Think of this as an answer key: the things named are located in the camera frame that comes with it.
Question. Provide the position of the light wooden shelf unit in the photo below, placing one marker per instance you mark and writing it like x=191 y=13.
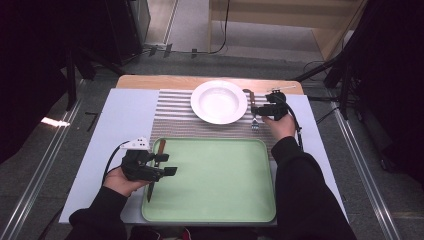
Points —
x=300 y=20

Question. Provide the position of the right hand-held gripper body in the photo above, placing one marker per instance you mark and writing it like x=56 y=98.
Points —
x=276 y=106

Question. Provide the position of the person's left hand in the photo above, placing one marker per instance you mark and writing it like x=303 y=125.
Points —
x=121 y=185

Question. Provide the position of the white deep plate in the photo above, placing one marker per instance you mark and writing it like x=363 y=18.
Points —
x=219 y=102

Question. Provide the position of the wooden table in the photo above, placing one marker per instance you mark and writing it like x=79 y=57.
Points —
x=150 y=82

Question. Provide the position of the black cabinet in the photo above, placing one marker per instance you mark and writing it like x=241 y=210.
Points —
x=128 y=30

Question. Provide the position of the person's right hand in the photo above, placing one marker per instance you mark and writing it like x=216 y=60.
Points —
x=283 y=128

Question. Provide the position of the light green tray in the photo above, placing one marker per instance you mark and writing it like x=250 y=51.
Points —
x=220 y=183

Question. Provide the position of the small dark object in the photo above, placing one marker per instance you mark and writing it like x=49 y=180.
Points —
x=246 y=90

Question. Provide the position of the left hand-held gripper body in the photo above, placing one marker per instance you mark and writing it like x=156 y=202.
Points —
x=138 y=168

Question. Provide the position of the black tripod stand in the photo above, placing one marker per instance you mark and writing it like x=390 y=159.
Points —
x=340 y=73

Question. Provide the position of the white board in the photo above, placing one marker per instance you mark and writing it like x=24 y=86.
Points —
x=126 y=126

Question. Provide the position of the metal floor rail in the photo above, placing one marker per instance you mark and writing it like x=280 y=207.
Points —
x=363 y=173
x=36 y=180

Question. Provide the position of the striped placemat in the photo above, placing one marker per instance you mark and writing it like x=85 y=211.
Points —
x=176 y=113

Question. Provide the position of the dark curtain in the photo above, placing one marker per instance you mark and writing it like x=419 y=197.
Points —
x=30 y=66
x=393 y=83

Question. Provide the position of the black metal stand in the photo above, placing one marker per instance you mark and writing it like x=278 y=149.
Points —
x=71 y=83

